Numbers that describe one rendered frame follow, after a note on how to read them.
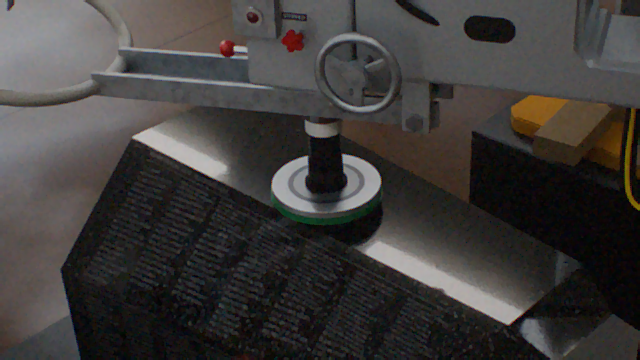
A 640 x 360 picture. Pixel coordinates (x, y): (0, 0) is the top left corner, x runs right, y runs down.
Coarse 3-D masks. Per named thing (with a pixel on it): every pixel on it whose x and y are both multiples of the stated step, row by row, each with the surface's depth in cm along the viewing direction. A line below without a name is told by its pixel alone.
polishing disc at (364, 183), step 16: (304, 160) 213; (352, 160) 212; (288, 176) 208; (304, 176) 208; (352, 176) 207; (368, 176) 207; (288, 192) 203; (304, 192) 203; (336, 192) 202; (352, 192) 202; (368, 192) 202; (288, 208) 200; (304, 208) 198; (320, 208) 198; (336, 208) 198; (352, 208) 198
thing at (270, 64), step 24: (288, 0) 174; (312, 0) 173; (336, 0) 171; (288, 24) 177; (312, 24) 175; (336, 24) 174; (264, 48) 181; (312, 48) 178; (336, 48) 176; (264, 72) 184; (288, 72) 182; (312, 72) 180; (336, 72) 179
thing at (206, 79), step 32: (128, 64) 213; (160, 64) 210; (192, 64) 208; (224, 64) 205; (128, 96) 203; (160, 96) 200; (192, 96) 198; (224, 96) 195; (256, 96) 193; (288, 96) 191; (320, 96) 188; (448, 96) 192; (416, 128) 181
